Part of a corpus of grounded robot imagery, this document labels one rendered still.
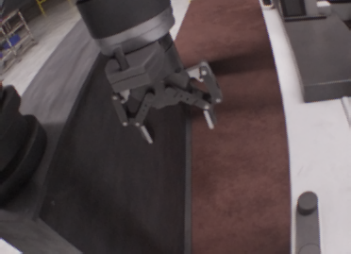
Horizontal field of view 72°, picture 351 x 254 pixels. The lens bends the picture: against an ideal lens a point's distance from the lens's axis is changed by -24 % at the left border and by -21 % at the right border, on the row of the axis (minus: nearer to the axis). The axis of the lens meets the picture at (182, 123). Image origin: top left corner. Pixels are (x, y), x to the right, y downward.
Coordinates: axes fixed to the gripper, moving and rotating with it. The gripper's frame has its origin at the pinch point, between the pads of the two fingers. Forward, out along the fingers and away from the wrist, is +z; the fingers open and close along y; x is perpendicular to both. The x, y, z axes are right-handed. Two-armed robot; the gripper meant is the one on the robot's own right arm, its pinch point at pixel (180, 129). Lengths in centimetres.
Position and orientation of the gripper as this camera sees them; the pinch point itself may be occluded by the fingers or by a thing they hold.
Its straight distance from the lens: 45.8
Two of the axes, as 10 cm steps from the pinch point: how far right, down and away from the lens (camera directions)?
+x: -0.2, 6.6, -7.5
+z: 3.1, 7.2, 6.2
